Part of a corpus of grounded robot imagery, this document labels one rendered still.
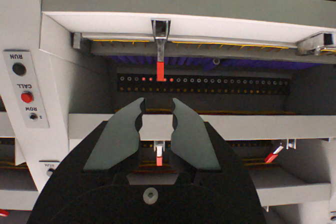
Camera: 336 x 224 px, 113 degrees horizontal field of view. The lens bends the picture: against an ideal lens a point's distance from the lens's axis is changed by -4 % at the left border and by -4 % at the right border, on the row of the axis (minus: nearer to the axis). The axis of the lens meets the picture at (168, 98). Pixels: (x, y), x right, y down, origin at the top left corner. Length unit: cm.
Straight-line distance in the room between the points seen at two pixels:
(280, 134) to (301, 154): 27
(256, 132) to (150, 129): 20
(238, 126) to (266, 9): 19
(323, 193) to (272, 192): 15
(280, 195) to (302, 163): 17
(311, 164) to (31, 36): 70
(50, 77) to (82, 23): 9
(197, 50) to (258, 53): 13
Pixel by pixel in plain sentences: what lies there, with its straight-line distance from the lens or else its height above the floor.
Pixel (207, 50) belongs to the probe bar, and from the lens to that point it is 26.
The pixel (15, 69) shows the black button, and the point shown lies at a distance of 28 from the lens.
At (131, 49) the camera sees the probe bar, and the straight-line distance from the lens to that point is 26.
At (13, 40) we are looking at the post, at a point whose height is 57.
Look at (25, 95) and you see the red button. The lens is 28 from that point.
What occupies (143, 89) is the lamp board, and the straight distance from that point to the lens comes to 36.
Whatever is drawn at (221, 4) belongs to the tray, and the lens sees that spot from 22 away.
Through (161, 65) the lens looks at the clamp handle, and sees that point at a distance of 21.
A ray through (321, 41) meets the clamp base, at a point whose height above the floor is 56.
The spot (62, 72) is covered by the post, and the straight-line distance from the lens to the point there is 26.
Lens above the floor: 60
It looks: 16 degrees up
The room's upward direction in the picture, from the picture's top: 178 degrees counter-clockwise
